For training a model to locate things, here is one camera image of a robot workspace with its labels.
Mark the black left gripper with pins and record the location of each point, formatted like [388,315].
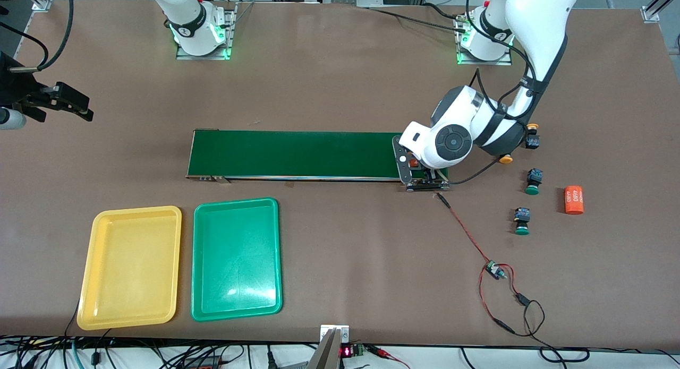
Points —
[427,174]

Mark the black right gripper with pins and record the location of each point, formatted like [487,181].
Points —
[15,88]

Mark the yellow push button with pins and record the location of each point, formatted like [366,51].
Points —
[533,142]
[507,159]

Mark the green push button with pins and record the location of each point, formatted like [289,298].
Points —
[523,215]
[534,177]

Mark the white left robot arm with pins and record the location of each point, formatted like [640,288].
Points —
[536,24]

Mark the green conveyor belt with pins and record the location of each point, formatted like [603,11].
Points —
[292,154]

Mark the small controller board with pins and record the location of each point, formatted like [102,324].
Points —
[495,271]

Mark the yellow plastic tray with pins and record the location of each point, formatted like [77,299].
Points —
[130,268]

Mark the red alligator clip lead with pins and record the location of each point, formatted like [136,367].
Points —
[388,353]

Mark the red digit display module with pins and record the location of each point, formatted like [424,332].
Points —
[346,351]

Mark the green plastic tray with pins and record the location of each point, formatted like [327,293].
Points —
[236,263]

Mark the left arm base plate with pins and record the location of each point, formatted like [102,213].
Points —
[483,63]

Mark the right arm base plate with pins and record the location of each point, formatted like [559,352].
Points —
[202,57]

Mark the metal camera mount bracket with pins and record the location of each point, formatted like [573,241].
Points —
[332,353]

